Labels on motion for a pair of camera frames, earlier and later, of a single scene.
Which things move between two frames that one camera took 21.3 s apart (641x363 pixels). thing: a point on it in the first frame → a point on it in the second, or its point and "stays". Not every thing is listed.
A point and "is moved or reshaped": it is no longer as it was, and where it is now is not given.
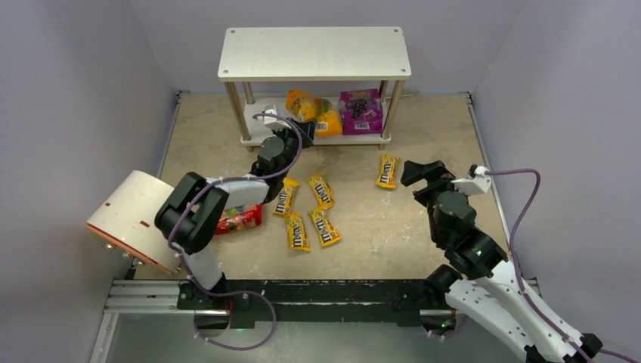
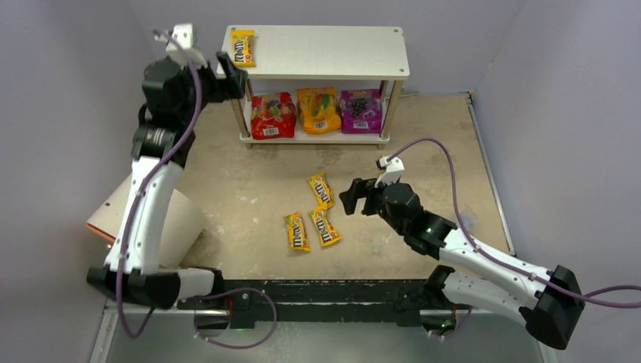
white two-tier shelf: x=305 y=54 stays
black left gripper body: x=305 y=130 → x=222 y=82
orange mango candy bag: x=309 y=107 is moved or reshaped
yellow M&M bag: x=284 y=201 → x=243 y=47
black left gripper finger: x=308 y=127 → x=236 y=79
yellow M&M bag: x=322 y=190 stays
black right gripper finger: x=413 y=172 → x=362 y=189
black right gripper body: x=433 y=178 → x=367 y=198
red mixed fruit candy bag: x=239 y=218 → x=273 y=116
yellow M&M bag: x=297 y=232 stays
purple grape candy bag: x=361 y=112 stays
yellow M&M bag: x=326 y=232 stays
